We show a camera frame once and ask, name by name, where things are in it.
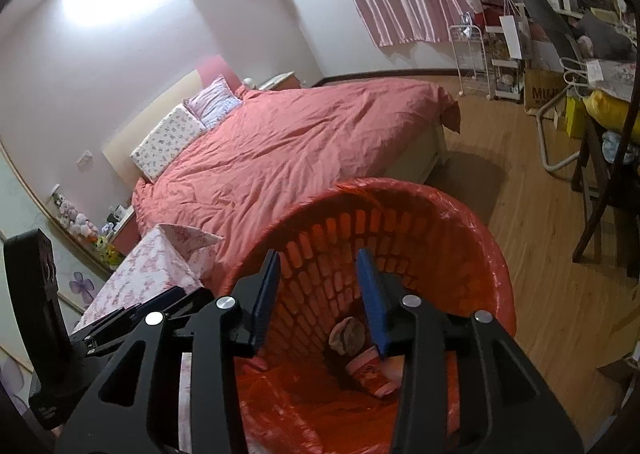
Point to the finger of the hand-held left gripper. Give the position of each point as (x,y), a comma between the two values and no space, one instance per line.
(105,331)
(160,298)

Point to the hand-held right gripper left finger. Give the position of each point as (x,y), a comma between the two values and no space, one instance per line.
(265,304)

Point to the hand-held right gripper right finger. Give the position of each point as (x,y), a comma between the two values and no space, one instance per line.
(372,304)

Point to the red paper cup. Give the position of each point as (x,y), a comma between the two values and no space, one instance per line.
(372,374)

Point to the orange plastic lattice basket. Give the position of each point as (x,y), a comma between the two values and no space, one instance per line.
(325,244)

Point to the pink floral tablecloth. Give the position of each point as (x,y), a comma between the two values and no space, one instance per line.
(150,264)

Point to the yellow green plush toy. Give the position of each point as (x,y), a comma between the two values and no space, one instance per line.
(109,251)

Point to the pink white nightstand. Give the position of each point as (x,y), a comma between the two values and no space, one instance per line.
(282,82)
(127,231)

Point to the flower print wardrobe door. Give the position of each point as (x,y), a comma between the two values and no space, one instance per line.
(20,184)

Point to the white floral pillow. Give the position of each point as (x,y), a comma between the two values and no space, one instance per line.
(167,141)

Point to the coral bed duvet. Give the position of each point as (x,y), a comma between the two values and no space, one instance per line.
(300,143)

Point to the cream and pink headboard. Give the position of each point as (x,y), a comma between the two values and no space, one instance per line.
(150,108)

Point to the pink striped pillow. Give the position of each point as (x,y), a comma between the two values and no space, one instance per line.
(215,101)

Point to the small white round lamp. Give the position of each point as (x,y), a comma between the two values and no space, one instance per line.
(249,83)

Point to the dark wooden chair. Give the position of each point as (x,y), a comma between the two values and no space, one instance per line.
(590,214)

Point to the white trolley shelf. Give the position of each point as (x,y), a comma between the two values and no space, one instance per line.
(505,83)

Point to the brown paper bag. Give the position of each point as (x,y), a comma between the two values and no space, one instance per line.
(542,88)

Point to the white paper bag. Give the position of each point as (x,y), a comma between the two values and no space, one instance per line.
(511,36)

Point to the yellow cushion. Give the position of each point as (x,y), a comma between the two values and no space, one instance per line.
(605,108)

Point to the printed paper bag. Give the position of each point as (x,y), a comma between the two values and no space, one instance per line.
(615,71)

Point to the grey cushion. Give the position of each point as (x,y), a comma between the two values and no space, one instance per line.
(605,33)

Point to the white wall socket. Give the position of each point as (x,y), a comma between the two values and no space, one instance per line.
(86,158)

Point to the white bed frame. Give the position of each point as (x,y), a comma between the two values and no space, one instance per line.
(435,148)

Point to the white metal tube frame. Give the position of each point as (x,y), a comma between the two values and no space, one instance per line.
(542,133)

